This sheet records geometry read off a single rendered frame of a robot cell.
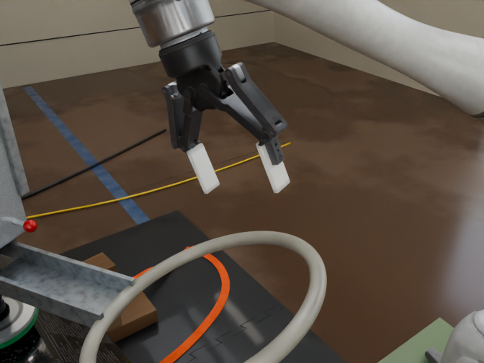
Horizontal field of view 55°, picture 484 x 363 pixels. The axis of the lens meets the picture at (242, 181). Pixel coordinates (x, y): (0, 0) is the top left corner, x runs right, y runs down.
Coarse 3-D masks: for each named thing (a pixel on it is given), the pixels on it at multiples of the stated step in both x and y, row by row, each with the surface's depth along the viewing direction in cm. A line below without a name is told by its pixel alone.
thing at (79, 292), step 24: (24, 264) 116; (48, 264) 114; (72, 264) 110; (0, 288) 106; (24, 288) 102; (48, 288) 108; (72, 288) 108; (96, 288) 108; (120, 288) 106; (72, 312) 98; (96, 312) 95; (120, 312) 101
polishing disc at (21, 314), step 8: (8, 304) 131; (16, 304) 131; (24, 304) 131; (16, 312) 128; (24, 312) 128; (32, 312) 128; (8, 320) 126; (16, 320) 126; (24, 320) 126; (0, 328) 123; (8, 328) 123; (16, 328) 123; (0, 336) 121; (8, 336) 121
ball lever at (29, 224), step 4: (16, 220) 114; (20, 220) 114; (28, 220) 112; (32, 220) 113; (16, 224) 114; (20, 224) 113; (24, 224) 112; (28, 224) 112; (32, 224) 112; (36, 224) 113; (24, 228) 112; (28, 228) 112; (32, 228) 112; (36, 228) 113; (28, 232) 112
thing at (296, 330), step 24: (216, 240) 109; (240, 240) 107; (264, 240) 103; (288, 240) 97; (168, 264) 108; (312, 264) 85; (144, 288) 106; (312, 288) 79; (312, 312) 74; (96, 336) 91; (288, 336) 70; (264, 360) 68
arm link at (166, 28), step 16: (144, 0) 53; (160, 0) 53; (192, 0) 54; (144, 16) 54; (160, 16) 53; (176, 16) 53; (192, 16) 54; (208, 16) 55; (144, 32) 56; (160, 32) 54; (176, 32) 54; (192, 32) 55
